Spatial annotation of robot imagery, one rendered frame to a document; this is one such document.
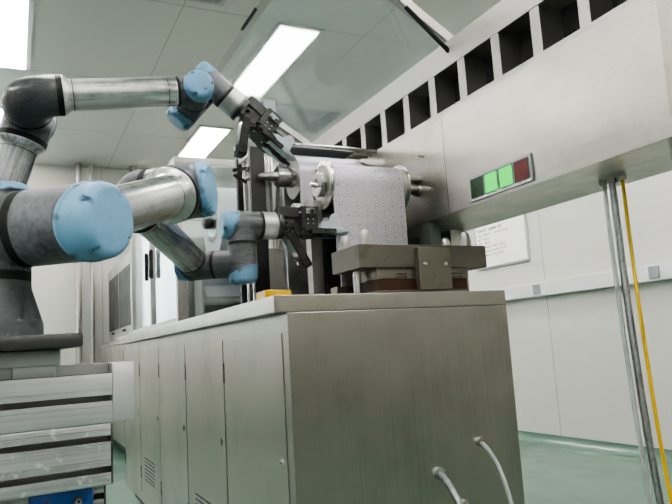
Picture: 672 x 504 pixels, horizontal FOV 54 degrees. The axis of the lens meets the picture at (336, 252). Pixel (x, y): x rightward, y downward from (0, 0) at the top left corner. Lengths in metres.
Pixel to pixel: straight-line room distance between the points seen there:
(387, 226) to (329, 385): 0.60
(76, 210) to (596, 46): 1.14
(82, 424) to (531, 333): 4.40
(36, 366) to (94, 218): 0.23
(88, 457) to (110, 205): 0.37
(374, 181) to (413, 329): 0.52
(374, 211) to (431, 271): 0.30
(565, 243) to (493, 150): 3.14
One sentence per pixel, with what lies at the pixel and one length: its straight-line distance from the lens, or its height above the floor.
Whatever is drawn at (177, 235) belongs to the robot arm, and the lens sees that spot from 1.62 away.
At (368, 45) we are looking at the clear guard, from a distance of 2.29.
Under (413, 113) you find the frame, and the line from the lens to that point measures 2.23.
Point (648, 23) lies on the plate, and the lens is 1.55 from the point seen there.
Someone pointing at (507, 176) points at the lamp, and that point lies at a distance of 1.78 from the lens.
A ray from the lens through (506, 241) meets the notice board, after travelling 5.38.
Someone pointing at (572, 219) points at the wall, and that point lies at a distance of 4.90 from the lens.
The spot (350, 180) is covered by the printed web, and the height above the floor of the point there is 1.25.
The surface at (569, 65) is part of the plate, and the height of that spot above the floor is 1.38.
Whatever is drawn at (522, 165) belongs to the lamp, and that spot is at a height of 1.20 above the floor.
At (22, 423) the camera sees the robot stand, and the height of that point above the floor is 0.70.
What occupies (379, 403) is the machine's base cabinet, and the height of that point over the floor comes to 0.64.
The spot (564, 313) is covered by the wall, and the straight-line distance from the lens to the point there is 4.96.
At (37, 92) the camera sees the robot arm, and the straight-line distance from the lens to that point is 1.69.
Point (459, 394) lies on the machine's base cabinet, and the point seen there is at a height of 0.64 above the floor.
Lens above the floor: 0.78
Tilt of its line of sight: 8 degrees up
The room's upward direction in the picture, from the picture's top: 3 degrees counter-clockwise
